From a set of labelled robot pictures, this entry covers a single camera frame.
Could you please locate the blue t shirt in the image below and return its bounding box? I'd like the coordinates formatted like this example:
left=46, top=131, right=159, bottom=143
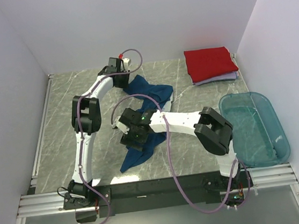
left=120, top=75, right=173, bottom=173

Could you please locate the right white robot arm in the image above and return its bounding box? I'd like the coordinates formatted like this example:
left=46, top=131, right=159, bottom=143
left=112, top=102, right=240, bottom=191

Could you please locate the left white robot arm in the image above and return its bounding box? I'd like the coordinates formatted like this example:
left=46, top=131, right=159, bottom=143
left=63, top=54, right=130, bottom=209

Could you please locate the red folded t shirt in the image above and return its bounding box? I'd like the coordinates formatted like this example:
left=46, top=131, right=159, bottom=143
left=184, top=46, right=239, bottom=84

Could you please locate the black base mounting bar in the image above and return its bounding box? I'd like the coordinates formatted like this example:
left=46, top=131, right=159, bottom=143
left=61, top=167, right=258, bottom=224

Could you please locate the lavender folded t shirt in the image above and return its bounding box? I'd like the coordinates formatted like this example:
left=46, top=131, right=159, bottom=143
left=192, top=71, right=239, bottom=86

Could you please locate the teal plastic bin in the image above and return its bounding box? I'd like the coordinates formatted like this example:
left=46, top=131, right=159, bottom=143
left=218, top=92, right=291, bottom=168

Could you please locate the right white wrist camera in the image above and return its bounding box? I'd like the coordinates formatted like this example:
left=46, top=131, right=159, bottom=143
left=112, top=116, right=129, bottom=134

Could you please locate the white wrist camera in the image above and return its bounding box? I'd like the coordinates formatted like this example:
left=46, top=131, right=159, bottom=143
left=118, top=54, right=132, bottom=71
left=112, top=116, right=129, bottom=134

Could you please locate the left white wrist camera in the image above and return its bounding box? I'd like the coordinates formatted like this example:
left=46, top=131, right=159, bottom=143
left=118, top=54, right=132, bottom=71

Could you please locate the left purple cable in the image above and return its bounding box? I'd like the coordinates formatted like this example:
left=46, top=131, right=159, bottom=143
left=59, top=47, right=161, bottom=224

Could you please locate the purple cable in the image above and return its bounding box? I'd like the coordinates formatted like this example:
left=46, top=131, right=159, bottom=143
left=108, top=82, right=254, bottom=223
left=59, top=47, right=161, bottom=224

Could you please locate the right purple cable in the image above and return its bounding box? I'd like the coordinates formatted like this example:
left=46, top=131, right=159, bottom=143
left=108, top=82, right=254, bottom=223

